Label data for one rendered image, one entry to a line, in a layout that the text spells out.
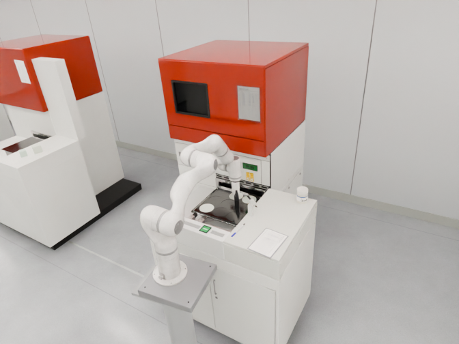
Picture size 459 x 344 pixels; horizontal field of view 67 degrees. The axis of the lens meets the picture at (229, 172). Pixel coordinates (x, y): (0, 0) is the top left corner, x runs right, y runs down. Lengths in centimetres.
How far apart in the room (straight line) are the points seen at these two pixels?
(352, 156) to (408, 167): 53
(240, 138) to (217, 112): 23
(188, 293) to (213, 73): 131
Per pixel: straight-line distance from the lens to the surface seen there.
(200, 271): 200
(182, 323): 221
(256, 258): 194
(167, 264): 189
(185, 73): 238
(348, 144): 376
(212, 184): 270
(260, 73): 208
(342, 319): 292
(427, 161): 372
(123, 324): 300
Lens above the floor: 227
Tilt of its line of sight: 30 degrees down
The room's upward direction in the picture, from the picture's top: 4 degrees counter-clockwise
